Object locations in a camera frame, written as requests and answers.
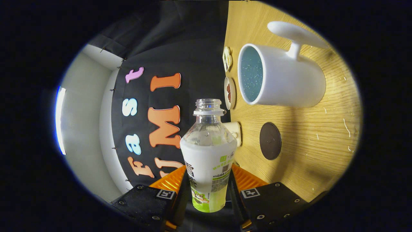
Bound clear juice bottle white label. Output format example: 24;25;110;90
180;99;238;213

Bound white toaster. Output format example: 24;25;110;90
224;121;242;148

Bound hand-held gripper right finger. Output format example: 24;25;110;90
229;163;311;232

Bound dark brown round coaster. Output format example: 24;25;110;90
259;122;282;160

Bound white divided dish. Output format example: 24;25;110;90
222;46;233;73

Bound black backdrop cloth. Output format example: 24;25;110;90
87;0;233;191

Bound round white plate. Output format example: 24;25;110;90
224;77;237;110

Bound white cup with handle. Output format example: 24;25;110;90
238;21;330;108

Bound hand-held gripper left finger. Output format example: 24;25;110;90
111;165;191;232

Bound wooden table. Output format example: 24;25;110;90
224;0;362;203

